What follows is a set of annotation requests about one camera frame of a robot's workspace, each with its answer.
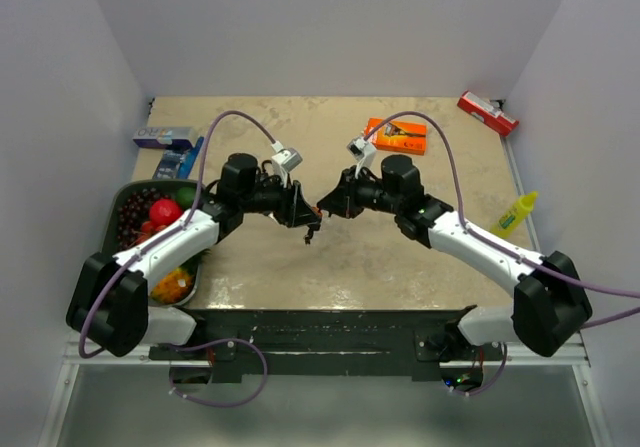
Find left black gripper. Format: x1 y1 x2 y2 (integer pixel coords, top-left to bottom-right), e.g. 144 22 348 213
240 170 321 227

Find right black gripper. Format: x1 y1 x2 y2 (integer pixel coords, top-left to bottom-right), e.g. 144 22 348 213
319 165 403 219

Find black Kaijing padlock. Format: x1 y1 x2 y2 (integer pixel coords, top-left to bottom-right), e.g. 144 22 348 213
260 160 272 174

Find orange black padlock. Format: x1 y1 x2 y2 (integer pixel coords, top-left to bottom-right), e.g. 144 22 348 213
311 206 323 221

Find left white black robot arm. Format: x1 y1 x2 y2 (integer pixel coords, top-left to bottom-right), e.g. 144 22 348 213
66 148 321 359

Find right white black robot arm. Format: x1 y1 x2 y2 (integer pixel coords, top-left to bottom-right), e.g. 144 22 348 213
318 155 593 360

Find orange razor box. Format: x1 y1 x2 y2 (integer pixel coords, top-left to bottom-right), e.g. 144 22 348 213
370 120 428 156

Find green lime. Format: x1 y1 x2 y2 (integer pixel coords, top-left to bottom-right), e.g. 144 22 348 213
174 187 197 210

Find red apple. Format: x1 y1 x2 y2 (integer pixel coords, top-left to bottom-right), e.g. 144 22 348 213
149 199 183 226

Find orange toy pineapple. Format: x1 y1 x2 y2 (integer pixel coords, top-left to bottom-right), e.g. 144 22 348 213
149 249 209 306

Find red cherries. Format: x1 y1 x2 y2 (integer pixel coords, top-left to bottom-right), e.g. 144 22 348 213
133 220 168 246

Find dark red grape bunch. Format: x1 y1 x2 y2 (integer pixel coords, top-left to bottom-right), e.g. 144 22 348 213
116 188 165 250

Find yellow glue bottle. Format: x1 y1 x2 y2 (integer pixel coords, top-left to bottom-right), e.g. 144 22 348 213
489 191 538 239

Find white blue toothpaste box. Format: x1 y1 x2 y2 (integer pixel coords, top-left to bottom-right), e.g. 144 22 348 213
132 127 199 150

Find red box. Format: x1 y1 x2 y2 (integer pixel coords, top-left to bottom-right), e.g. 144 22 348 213
457 91 519 137

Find grey fruit tray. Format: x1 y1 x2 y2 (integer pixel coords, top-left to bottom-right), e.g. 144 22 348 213
102 179 211 308

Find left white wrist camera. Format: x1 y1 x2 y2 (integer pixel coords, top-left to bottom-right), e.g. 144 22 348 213
271 141 303 188

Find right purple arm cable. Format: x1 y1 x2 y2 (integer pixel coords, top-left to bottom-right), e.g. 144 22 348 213
364 111 640 330

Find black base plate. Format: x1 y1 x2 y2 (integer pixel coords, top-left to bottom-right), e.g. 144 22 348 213
150 309 502 382

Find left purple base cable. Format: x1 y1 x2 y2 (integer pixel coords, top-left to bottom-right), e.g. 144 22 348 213
154 335 270 409

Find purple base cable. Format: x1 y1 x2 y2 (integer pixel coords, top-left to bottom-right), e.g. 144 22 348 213
154 335 270 409
448 342 509 398

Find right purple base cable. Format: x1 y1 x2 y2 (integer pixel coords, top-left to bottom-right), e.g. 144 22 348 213
448 342 509 398

